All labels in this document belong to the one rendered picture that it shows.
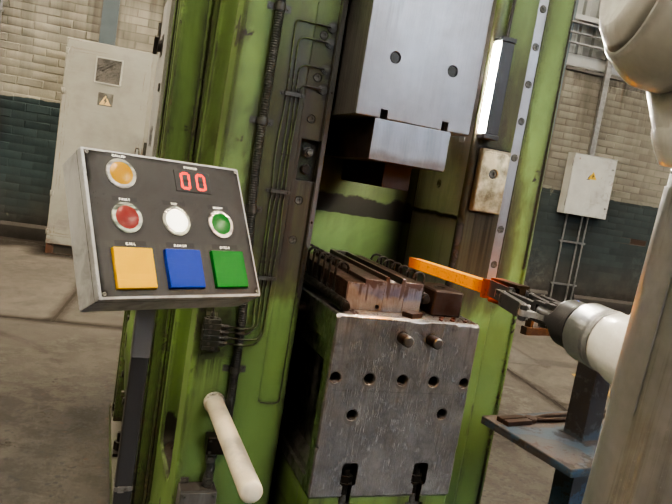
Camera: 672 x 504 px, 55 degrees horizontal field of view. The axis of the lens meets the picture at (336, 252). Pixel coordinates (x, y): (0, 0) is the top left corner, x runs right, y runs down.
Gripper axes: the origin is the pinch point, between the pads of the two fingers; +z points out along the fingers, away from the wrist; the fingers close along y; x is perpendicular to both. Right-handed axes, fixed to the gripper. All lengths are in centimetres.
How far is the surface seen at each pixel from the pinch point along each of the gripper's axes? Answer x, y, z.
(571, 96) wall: 130, 460, 593
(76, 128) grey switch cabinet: -9, -97, 591
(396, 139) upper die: 24, -7, 45
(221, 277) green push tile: -8, -46, 25
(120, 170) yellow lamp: 9, -66, 28
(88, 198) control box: 4, -71, 23
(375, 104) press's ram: 31, -13, 45
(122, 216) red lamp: 1, -65, 23
